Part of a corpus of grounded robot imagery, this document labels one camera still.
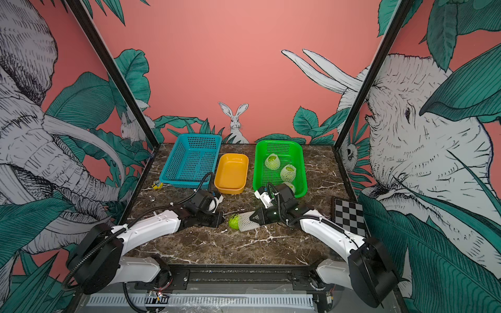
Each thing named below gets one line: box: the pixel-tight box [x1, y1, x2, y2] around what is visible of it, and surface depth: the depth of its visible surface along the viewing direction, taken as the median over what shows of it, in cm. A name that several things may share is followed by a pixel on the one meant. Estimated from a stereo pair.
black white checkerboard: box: [330, 196, 367, 238], surface depth 93 cm
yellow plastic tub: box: [213, 153, 250, 195], surface depth 107 cm
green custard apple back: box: [228, 213, 241, 231], surface depth 85 cm
